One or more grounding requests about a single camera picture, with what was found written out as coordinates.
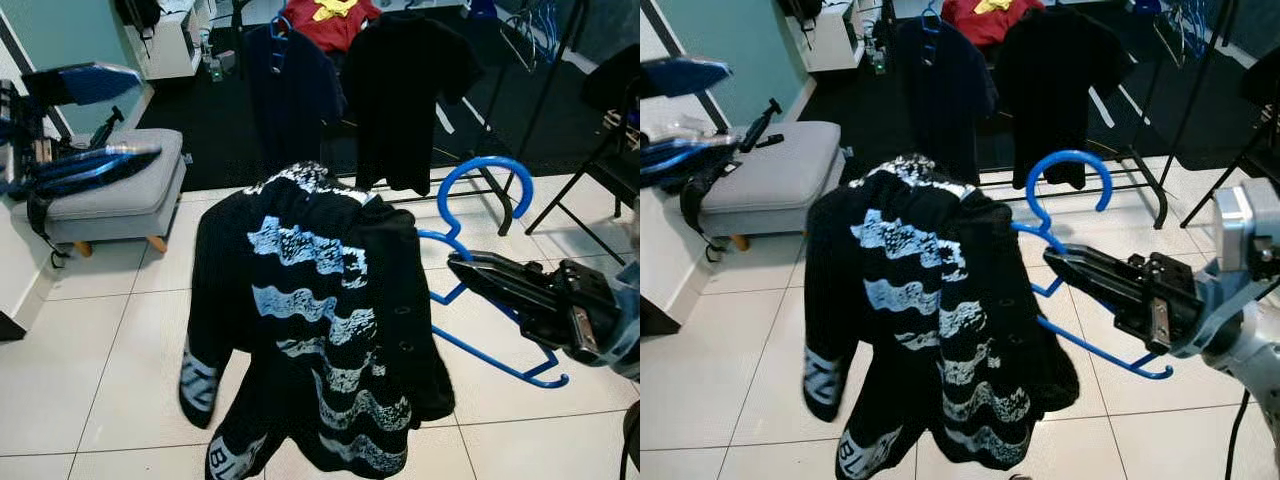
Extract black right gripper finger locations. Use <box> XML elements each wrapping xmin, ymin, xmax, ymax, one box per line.
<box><xmin>1050</xmin><ymin>268</ymin><xmax>1151</xmax><ymax>323</ymax></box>
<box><xmin>447</xmin><ymin>250</ymin><xmax>561</xmax><ymax>296</ymax></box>
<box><xmin>1043</xmin><ymin>243</ymin><xmax>1146</xmax><ymax>289</ymax></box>
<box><xmin>455</xmin><ymin>275</ymin><xmax>566</xmax><ymax>336</ymax></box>

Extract blue plastic hanger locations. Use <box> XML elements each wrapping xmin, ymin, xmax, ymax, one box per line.
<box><xmin>918</xmin><ymin>5</ymin><xmax>945</xmax><ymax>63</ymax></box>
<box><xmin>1150</xmin><ymin>0</ymin><xmax>1219</xmax><ymax>61</ymax></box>
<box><xmin>500</xmin><ymin>0</ymin><xmax>563</xmax><ymax>67</ymax></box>
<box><xmin>415</xmin><ymin>155</ymin><xmax>571</xmax><ymax>391</ymax></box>
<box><xmin>1010</xmin><ymin>150</ymin><xmax>1176</xmax><ymax>381</ymax></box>
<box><xmin>268</xmin><ymin>12</ymin><xmax>295</xmax><ymax>73</ymax></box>

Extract black t-shirt white print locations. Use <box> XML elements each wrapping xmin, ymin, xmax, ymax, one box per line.
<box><xmin>178</xmin><ymin>160</ymin><xmax>457</xmax><ymax>479</ymax></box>
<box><xmin>800</xmin><ymin>152</ymin><xmax>1081</xmax><ymax>480</ymax></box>

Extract black metal clothes rack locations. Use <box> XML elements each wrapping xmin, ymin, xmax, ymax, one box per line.
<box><xmin>885</xmin><ymin>0</ymin><xmax>1241</xmax><ymax>231</ymax></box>
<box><xmin>232</xmin><ymin>0</ymin><xmax>601</xmax><ymax>239</ymax></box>

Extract plain black t-shirt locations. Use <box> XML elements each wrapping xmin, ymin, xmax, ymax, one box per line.
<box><xmin>340</xmin><ymin>10</ymin><xmax>486</xmax><ymax>197</ymax></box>
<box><xmin>993</xmin><ymin>8</ymin><xmax>1138</xmax><ymax>191</ymax></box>

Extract blue hangers plastic bundle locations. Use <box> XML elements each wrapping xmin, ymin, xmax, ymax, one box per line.
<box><xmin>640</xmin><ymin>135</ymin><xmax>749</xmax><ymax>196</ymax></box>
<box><xmin>10</xmin><ymin>140</ymin><xmax>163</xmax><ymax>201</ymax></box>

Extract black folding chair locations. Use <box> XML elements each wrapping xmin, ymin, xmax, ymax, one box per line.
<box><xmin>1180</xmin><ymin>45</ymin><xmax>1280</xmax><ymax>229</ymax></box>
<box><xmin>525</xmin><ymin>45</ymin><xmax>641</xmax><ymax>266</ymax></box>

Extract navy blue t-shirt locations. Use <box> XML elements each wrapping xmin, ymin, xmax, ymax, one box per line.
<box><xmin>243</xmin><ymin>20</ymin><xmax>348</xmax><ymax>181</ymax></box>
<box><xmin>893</xmin><ymin>15</ymin><xmax>1001</xmax><ymax>188</ymax></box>

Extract grey upholstered ottoman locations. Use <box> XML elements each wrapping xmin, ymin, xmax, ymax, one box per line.
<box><xmin>25</xmin><ymin>128</ymin><xmax>189</xmax><ymax>256</ymax></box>
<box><xmin>690</xmin><ymin>120</ymin><xmax>847</xmax><ymax>251</ymax></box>

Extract dark blue flat panel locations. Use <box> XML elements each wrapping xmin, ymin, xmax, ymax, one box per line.
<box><xmin>20</xmin><ymin>62</ymin><xmax>143</xmax><ymax>107</ymax></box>
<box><xmin>640</xmin><ymin>55</ymin><xmax>734</xmax><ymax>99</ymax></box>

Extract small black tripod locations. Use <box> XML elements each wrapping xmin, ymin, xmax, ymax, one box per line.
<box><xmin>90</xmin><ymin>105</ymin><xmax>128</xmax><ymax>151</ymax></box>
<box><xmin>738</xmin><ymin>98</ymin><xmax>787</xmax><ymax>153</ymax></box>

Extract red shirt with yellow star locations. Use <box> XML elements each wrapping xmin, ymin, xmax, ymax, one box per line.
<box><xmin>280</xmin><ymin>0</ymin><xmax>383</xmax><ymax>53</ymax></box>
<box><xmin>940</xmin><ymin>0</ymin><xmax>1047</xmax><ymax>47</ymax></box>

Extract black floor carpet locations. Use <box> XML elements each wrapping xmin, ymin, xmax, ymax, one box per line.
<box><xmin>800</xmin><ymin>0</ymin><xmax>1280</xmax><ymax>179</ymax></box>
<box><xmin>135</xmin><ymin>0</ymin><xmax>641</xmax><ymax>193</ymax></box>

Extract white cabinet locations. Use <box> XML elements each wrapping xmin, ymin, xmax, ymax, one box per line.
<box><xmin>125</xmin><ymin>0</ymin><xmax>211</xmax><ymax>81</ymax></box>
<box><xmin>800</xmin><ymin>0</ymin><xmax>883</xmax><ymax>73</ymax></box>

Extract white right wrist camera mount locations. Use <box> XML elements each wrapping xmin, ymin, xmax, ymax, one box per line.
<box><xmin>598</xmin><ymin>262</ymin><xmax>641</xmax><ymax>383</ymax></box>
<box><xmin>1170</xmin><ymin>180</ymin><xmax>1280</xmax><ymax>361</ymax></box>

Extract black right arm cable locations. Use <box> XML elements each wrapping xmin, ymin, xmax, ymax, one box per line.
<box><xmin>1225</xmin><ymin>388</ymin><xmax>1253</xmax><ymax>480</ymax></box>

